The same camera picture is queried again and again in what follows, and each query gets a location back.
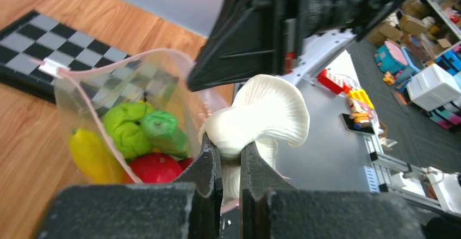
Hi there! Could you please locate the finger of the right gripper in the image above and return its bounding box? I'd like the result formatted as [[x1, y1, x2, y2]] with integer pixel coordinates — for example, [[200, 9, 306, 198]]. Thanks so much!
[[186, 0, 297, 92]]

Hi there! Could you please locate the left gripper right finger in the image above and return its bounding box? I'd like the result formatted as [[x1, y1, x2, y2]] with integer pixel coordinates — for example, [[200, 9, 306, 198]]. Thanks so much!
[[240, 143, 424, 238]]

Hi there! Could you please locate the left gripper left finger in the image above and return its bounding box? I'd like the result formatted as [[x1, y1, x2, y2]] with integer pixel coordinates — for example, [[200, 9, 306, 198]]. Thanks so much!
[[34, 135, 223, 238]]

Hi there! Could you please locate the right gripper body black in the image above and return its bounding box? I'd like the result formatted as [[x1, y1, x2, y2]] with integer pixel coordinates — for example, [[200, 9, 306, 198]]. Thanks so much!
[[298, 0, 404, 38]]

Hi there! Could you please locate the dark red pomegranate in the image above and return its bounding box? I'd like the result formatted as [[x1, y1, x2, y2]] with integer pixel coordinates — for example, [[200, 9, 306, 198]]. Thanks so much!
[[128, 153, 194, 184]]

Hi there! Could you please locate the white oyster mushroom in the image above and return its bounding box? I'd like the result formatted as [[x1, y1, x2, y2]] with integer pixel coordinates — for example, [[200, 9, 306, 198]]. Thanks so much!
[[198, 74, 310, 206]]

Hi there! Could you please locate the green cucumber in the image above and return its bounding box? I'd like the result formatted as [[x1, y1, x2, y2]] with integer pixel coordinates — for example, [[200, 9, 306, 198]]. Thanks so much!
[[140, 110, 191, 159]]

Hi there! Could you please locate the clear zip top bag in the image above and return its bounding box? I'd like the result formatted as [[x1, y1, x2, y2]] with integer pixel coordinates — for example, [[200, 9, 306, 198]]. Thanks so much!
[[39, 48, 228, 184]]

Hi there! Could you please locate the green vegetable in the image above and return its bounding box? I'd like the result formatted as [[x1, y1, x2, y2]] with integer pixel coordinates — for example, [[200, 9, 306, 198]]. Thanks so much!
[[102, 103, 154, 159]]

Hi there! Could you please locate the yellow banana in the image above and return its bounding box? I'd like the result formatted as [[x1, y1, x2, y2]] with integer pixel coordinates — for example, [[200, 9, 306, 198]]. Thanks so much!
[[68, 128, 125, 184]]

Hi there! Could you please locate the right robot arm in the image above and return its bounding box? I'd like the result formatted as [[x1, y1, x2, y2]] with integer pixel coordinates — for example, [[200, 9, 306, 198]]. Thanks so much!
[[186, 0, 405, 91]]

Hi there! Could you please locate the blue pink toy tub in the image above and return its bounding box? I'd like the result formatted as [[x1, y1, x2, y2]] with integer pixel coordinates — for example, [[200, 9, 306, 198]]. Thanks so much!
[[374, 40, 408, 74]]

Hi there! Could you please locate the red toy block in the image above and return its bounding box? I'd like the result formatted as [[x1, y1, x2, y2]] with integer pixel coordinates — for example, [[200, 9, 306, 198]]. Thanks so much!
[[316, 69, 351, 95]]

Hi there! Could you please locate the yellow toy figure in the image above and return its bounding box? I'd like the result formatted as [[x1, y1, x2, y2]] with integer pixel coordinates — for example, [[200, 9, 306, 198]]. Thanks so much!
[[347, 89, 375, 130]]

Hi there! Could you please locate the white storage box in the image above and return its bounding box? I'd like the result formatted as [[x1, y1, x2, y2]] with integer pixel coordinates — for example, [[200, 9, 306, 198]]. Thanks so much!
[[406, 64, 460, 111]]

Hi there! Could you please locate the black white checkerboard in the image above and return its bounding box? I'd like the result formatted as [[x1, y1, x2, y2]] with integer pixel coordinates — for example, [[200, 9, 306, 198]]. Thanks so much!
[[1, 10, 129, 103]]

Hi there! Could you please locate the aluminium frame base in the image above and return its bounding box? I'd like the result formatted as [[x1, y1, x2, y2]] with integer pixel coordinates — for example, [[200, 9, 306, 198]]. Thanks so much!
[[364, 135, 460, 218]]

